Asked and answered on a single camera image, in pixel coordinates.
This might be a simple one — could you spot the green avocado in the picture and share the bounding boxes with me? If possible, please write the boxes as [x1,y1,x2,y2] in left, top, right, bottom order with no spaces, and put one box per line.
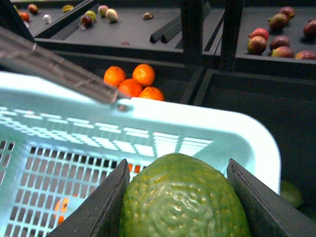
[118,154,250,237]
[280,180,303,208]

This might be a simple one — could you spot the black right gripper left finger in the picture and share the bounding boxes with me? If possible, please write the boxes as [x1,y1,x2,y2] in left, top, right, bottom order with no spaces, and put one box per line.
[48,159,130,237]

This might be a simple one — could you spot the light blue plastic basket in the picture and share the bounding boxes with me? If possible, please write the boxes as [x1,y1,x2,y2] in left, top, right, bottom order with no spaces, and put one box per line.
[0,69,280,237]

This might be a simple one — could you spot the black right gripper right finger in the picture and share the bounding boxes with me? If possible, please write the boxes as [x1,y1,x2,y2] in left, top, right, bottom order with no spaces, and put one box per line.
[227,159,316,237]

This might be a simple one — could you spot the orange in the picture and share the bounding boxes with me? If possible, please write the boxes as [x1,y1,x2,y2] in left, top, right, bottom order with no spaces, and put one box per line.
[118,79,143,97]
[138,86,165,101]
[54,197,70,225]
[103,66,126,87]
[132,64,156,87]

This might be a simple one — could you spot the black wooden display stand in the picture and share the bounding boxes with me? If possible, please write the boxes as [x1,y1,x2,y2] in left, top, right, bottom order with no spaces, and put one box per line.
[0,0,316,223]

